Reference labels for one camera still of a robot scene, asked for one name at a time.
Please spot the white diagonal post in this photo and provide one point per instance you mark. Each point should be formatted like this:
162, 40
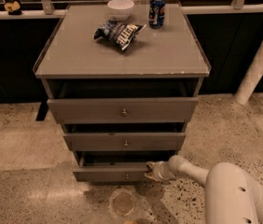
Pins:
251, 78

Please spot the grey middle drawer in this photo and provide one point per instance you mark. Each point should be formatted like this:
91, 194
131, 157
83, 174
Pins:
124, 141

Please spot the small yellow black object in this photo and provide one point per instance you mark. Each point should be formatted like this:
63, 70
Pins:
13, 8

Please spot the white bowl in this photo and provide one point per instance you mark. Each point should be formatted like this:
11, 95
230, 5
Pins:
120, 10

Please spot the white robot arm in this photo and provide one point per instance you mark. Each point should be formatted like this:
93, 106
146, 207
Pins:
232, 196

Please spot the grey drawer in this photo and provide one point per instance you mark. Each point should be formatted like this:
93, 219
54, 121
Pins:
122, 110
124, 141
116, 166

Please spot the blue soda can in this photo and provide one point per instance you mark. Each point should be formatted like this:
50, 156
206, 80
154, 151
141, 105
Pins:
156, 13

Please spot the grey top drawer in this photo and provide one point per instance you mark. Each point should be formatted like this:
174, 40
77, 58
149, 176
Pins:
122, 110

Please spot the grey bottom drawer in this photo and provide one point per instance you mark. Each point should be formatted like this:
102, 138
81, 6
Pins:
116, 166

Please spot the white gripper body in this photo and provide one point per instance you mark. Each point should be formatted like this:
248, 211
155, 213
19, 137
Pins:
160, 171

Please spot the blue chip bag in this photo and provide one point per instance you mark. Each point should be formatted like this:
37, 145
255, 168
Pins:
121, 34

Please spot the grey drawer cabinet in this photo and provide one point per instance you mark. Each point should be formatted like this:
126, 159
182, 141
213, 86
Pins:
161, 63

